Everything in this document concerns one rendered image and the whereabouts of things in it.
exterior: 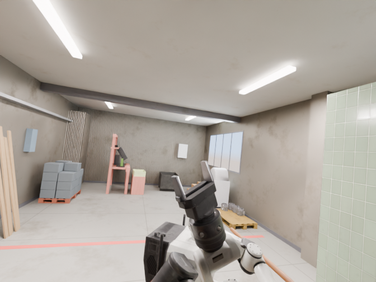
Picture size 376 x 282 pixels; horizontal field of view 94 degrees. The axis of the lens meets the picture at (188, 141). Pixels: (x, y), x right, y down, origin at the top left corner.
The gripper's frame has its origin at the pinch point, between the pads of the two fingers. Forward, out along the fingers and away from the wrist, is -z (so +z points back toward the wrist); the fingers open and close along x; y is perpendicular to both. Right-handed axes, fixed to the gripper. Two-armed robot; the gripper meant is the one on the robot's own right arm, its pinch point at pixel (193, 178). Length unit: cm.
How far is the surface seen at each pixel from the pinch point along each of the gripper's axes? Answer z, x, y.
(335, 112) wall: 19, 219, -7
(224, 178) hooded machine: 196, 401, -355
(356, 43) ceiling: -46, 256, 16
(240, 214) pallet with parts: 268, 331, -267
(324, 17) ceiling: -73, 197, 3
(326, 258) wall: 162, 160, -27
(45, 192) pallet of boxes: 57, -42, -581
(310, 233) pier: 238, 291, -86
